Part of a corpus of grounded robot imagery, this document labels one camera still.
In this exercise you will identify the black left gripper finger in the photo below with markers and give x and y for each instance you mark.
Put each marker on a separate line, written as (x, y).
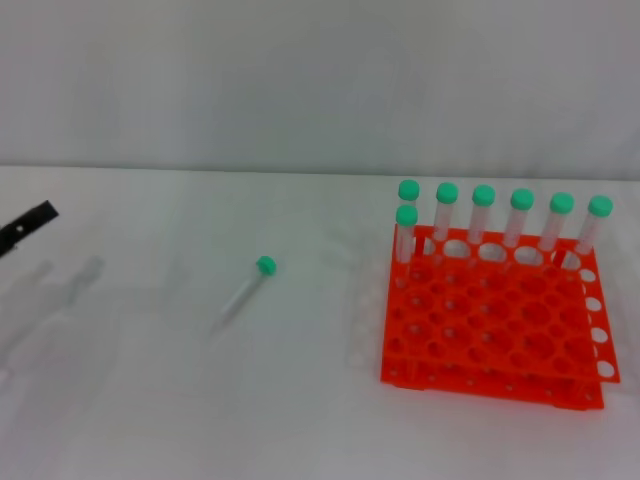
(25, 225)

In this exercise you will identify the green capped clear test tube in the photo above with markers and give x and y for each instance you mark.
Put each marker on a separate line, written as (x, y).
(600, 206)
(265, 265)
(483, 195)
(561, 202)
(406, 215)
(522, 198)
(447, 193)
(408, 190)

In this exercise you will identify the orange plastic test tube rack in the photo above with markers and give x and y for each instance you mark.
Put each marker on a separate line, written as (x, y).
(500, 320)

